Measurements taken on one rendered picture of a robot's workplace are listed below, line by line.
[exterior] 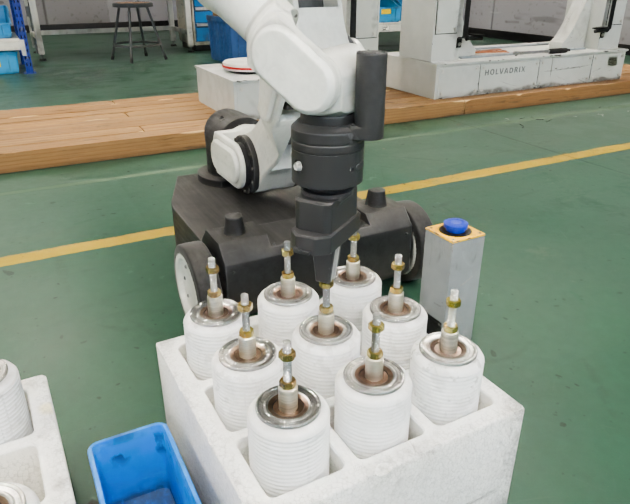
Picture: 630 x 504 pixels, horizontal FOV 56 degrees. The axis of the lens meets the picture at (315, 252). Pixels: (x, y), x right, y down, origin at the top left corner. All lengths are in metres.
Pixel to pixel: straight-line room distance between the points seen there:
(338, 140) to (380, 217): 0.69
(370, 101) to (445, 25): 2.75
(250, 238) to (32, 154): 1.50
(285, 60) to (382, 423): 0.43
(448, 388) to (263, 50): 0.46
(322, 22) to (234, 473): 0.81
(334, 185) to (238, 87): 2.12
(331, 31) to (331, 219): 0.55
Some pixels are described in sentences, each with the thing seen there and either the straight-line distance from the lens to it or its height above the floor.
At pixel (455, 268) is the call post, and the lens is 0.99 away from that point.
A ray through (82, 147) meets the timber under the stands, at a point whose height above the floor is 0.07.
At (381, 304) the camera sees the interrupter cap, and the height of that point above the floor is 0.25.
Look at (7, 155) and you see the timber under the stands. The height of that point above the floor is 0.07.
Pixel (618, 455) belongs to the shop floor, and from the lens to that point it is 1.12.
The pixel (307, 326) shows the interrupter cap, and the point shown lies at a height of 0.25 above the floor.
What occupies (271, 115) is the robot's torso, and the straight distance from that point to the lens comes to 1.19.
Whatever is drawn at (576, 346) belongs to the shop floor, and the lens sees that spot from 1.36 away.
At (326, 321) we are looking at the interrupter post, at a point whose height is 0.27.
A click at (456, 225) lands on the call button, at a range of 0.99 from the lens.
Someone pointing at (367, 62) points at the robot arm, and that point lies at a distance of 0.67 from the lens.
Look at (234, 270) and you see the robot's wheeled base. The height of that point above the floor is 0.16.
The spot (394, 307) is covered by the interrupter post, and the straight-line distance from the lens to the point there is 0.87.
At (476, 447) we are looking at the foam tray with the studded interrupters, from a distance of 0.83.
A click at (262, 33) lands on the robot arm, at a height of 0.64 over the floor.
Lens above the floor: 0.70
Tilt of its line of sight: 25 degrees down
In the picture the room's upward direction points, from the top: straight up
